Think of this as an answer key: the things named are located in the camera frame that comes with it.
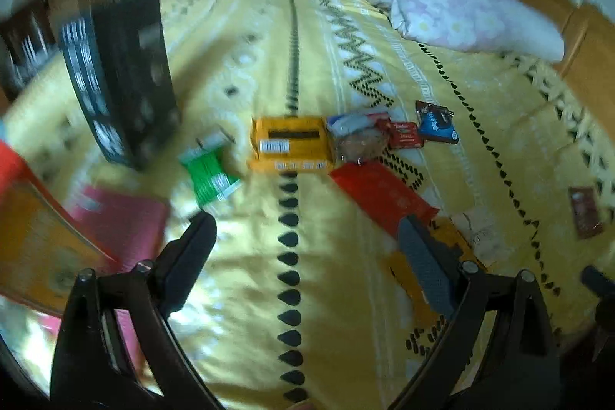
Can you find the white floral pillow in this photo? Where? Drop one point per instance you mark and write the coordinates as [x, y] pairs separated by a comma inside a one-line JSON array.
[[456, 16]]

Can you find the clear plastic wrapper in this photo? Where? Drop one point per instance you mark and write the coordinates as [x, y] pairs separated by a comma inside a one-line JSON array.
[[480, 237]]

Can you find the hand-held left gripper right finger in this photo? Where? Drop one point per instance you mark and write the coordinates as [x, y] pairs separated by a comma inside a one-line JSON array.
[[427, 266]]

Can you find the yellow patterned bedsheet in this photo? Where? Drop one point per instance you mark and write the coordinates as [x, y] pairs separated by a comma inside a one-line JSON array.
[[269, 54]]

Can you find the green snack packet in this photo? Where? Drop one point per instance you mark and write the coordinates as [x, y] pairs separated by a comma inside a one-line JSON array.
[[209, 174]]

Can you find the clear bread bag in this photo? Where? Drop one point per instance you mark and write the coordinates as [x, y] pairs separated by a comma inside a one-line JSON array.
[[358, 141]]

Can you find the orange printed box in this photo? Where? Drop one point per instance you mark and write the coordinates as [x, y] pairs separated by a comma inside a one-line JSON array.
[[43, 237]]

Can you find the small red snack packet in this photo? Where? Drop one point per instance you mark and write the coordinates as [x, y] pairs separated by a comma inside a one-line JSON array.
[[403, 135]]

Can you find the pink flat box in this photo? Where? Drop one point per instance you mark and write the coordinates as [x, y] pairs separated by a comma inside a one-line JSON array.
[[129, 222]]

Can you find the large red snack packet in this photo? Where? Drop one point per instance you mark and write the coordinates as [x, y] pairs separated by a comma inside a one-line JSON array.
[[379, 194]]

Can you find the brown snack bar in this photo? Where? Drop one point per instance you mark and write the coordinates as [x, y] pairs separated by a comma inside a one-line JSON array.
[[586, 213]]

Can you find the orange snack packet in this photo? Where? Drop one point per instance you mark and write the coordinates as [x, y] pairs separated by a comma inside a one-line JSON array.
[[406, 280]]

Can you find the dark wooden shelf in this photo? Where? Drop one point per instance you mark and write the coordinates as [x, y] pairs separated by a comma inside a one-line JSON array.
[[24, 49]]

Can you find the tall black printed box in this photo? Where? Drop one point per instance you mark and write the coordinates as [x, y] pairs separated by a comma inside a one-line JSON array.
[[129, 93]]

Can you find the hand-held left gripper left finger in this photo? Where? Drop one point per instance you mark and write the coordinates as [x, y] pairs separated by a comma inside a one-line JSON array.
[[197, 246]]

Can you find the blue snack packet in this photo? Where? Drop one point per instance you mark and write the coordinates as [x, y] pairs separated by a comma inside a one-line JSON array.
[[437, 124]]

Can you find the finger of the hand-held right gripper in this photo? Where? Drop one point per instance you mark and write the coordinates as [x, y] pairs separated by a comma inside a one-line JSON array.
[[596, 280]]

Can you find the yellow biscuit packet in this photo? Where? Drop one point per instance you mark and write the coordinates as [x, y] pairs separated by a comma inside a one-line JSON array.
[[293, 150]]

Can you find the wooden bed frame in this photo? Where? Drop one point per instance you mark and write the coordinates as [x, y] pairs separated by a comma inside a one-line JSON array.
[[591, 54]]

